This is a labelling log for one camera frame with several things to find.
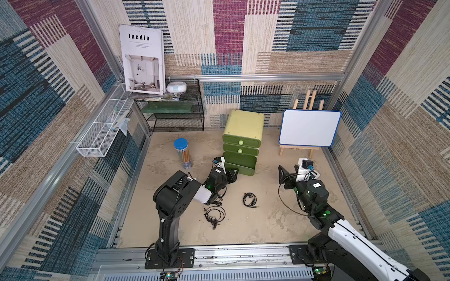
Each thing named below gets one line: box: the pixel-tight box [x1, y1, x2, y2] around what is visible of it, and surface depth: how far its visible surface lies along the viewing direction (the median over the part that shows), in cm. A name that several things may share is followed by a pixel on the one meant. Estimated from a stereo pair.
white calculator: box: [309, 169, 321, 180], surface depth 99 cm
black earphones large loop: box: [203, 205, 227, 231], surface depth 87 cm
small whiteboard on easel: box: [278, 109, 343, 148], surface depth 99 cm
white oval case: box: [166, 81, 188, 94], surface depth 89 cm
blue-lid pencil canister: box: [173, 137, 193, 170], surface depth 91 cm
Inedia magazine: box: [118, 24, 166, 95], surface depth 79 cm
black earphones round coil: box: [242, 192, 258, 208], surface depth 91 cm
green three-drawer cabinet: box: [222, 109, 265, 177], surface depth 95 cm
